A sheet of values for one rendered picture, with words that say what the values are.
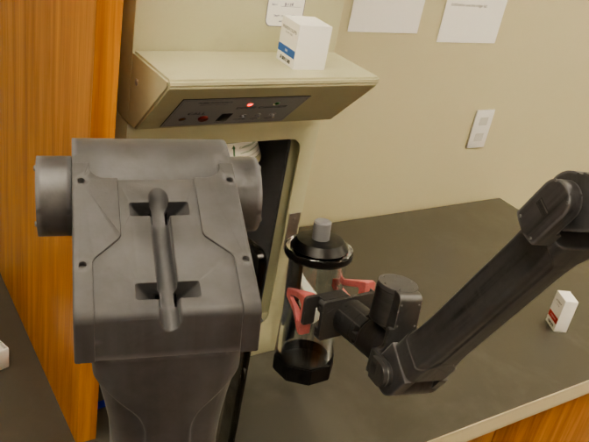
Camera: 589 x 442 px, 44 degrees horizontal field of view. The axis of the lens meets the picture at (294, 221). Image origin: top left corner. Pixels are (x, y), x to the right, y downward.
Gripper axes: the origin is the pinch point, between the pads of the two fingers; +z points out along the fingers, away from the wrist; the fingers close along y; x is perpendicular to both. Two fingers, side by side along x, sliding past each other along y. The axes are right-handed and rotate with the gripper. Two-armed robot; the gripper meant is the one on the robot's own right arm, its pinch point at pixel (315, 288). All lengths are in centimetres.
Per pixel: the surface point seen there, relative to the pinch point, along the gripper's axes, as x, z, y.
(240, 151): -20.0, 11.5, 9.4
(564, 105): -12, 53, -127
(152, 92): -32.6, 0.3, 29.2
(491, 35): -32, 51, -85
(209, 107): -30.4, 0.5, 21.1
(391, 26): -33, 51, -51
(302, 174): -15.9, 9.4, -1.5
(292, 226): -6.3, 10.2, -1.3
